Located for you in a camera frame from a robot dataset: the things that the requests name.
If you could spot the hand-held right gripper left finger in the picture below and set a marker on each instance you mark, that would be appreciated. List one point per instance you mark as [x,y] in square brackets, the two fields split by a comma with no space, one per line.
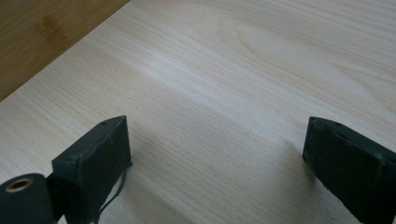
[93,165]

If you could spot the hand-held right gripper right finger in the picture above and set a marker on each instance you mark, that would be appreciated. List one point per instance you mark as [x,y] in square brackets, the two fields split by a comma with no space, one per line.
[351,161]

